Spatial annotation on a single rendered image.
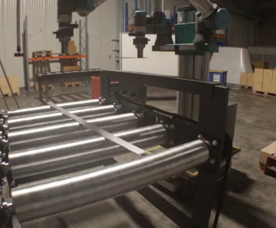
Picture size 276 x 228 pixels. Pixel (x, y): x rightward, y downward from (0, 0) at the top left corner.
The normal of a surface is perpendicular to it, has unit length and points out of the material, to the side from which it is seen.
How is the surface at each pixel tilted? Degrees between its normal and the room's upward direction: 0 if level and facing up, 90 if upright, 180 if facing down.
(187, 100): 90
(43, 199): 53
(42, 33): 90
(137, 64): 90
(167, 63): 90
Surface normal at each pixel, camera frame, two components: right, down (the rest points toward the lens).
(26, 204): 0.47, -0.32
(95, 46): 0.54, 0.22
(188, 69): -0.79, 0.15
